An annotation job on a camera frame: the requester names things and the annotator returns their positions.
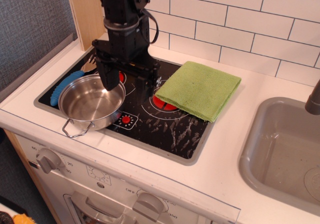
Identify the grey faucet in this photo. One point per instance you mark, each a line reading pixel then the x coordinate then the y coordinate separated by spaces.
pixel 313 105

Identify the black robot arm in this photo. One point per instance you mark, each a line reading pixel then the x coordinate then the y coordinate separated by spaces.
pixel 121 11

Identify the stainless steel pot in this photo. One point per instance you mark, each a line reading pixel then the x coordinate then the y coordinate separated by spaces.
pixel 88 106

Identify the left grey oven dial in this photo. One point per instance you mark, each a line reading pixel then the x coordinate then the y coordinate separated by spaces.
pixel 48 160

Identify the grey plastic sink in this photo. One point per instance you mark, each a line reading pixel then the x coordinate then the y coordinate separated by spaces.
pixel 281 156

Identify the fork with blue handle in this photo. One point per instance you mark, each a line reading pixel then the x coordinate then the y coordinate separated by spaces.
pixel 85 69

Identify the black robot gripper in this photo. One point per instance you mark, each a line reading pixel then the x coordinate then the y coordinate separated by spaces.
pixel 127 51

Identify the grey oven dial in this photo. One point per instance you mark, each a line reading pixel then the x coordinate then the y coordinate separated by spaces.
pixel 48 160
pixel 148 206

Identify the right grey oven dial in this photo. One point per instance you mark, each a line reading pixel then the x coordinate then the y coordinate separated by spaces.
pixel 148 206

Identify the right red stove knob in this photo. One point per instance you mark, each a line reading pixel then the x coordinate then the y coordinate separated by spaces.
pixel 126 119

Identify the grey oven door handle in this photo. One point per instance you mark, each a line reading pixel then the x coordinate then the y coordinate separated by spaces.
pixel 98 211

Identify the orange fuzzy object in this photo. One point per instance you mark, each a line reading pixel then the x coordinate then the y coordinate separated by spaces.
pixel 22 219

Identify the wooden side panel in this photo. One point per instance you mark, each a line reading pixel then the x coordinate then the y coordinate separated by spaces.
pixel 88 19

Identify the green folded cloth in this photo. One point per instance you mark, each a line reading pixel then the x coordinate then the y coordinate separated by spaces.
pixel 199 90

